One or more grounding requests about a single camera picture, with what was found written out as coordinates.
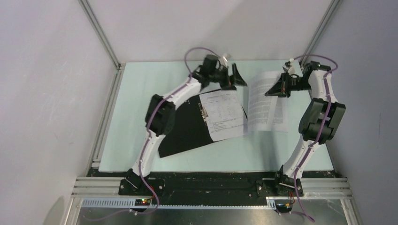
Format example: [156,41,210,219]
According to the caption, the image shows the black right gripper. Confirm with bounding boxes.
[264,71,311,98]

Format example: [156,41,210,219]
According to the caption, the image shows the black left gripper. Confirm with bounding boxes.
[208,63,246,90]

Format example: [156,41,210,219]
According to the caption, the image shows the printed paper sheet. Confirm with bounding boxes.
[199,90,247,142]
[247,71,281,133]

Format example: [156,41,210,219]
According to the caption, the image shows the red folder with black inside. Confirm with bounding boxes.
[158,94,214,158]

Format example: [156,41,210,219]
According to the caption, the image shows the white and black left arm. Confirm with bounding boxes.
[126,54,247,195]

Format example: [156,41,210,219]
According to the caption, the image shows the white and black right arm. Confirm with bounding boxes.
[265,59,346,196]

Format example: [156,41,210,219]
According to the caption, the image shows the lower printed paper sheets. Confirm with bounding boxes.
[272,98,289,133]

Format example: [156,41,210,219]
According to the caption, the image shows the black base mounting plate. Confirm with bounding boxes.
[118,171,303,205]

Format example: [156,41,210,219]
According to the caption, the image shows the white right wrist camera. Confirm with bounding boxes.
[283,58,295,75]

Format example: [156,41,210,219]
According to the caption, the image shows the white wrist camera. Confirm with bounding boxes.
[283,58,295,75]
[218,53,231,68]

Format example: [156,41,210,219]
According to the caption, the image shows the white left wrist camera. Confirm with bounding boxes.
[218,53,231,68]

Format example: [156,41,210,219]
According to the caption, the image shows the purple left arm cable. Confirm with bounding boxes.
[83,47,222,222]

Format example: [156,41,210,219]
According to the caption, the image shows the white slotted cable duct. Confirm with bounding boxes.
[81,197,276,210]

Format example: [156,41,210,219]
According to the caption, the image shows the aluminium frame rail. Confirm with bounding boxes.
[77,0,122,69]

